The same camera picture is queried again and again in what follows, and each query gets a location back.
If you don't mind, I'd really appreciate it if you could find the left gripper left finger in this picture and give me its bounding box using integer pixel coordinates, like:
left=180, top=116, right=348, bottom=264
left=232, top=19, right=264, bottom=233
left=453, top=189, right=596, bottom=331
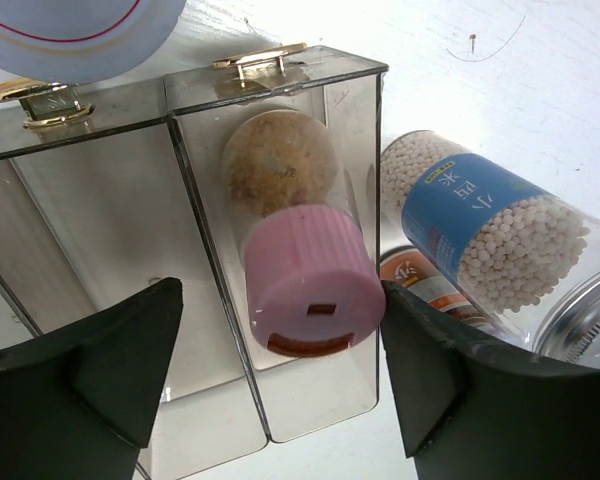
left=0, top=277, right=183, bottom=479

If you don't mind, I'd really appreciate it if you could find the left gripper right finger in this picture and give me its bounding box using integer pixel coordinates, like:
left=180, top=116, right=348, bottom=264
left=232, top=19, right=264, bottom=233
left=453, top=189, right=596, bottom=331
left=381, top=281, right=600, bottom=480

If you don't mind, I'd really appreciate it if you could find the pink cap spice bottle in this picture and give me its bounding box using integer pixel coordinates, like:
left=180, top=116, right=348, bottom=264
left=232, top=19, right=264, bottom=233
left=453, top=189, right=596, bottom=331
left=221, top=109, right=385, bottom=358

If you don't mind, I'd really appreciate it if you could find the left clear organizer tray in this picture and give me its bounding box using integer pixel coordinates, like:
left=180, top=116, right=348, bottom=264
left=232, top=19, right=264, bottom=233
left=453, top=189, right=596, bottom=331
left=0, top=214, right=46, bottom=359

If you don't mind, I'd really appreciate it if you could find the white lid jar right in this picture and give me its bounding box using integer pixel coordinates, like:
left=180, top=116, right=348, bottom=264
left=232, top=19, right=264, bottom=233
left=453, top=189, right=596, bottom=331
left=380, top=246, right=509, bottom=340

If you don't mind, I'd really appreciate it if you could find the white lid jar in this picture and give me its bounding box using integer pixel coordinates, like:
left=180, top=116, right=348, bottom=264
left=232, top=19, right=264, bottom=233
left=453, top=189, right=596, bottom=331
left=0, top=0, right=185, bottom=84
left=380, top=246, right=509, bottom=340

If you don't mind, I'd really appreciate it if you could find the silver lid jar blue label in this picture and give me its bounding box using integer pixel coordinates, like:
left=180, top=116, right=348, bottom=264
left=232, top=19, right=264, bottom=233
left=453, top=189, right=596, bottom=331
left=379, top=130, right=600, bottom=369

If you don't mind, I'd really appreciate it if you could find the right clear organizer tray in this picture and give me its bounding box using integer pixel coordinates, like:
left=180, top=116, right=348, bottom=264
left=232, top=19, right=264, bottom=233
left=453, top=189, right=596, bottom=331
left=164, top=44, right=387, bottom=443

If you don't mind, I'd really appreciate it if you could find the white lid jar rear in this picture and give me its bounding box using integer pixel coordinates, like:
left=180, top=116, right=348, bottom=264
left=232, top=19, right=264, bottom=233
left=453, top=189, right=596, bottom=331
left=0, top=0, right=185, bottom=84

